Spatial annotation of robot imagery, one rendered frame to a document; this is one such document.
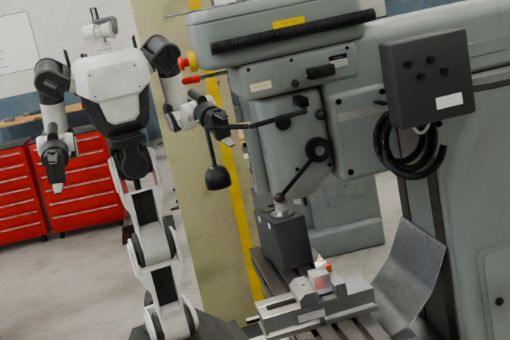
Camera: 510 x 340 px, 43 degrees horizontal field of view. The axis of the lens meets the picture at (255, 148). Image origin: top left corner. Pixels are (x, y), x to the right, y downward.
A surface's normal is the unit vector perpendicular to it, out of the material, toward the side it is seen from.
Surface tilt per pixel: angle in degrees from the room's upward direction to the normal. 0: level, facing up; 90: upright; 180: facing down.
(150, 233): 100
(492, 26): 90
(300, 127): 90
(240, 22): 90
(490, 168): 90
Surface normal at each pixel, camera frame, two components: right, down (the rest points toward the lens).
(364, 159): 0.19, 0.18
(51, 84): 0.28, 0.43
